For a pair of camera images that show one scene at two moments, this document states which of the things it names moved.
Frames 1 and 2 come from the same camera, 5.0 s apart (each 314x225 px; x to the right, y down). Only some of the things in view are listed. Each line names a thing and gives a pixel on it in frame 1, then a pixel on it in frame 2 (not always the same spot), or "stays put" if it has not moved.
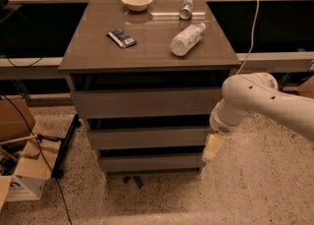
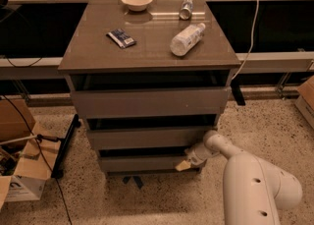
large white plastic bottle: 186,39 stays put
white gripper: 220,125 → 196,156
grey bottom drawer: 152,162 stays put
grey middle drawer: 151,136 stays put
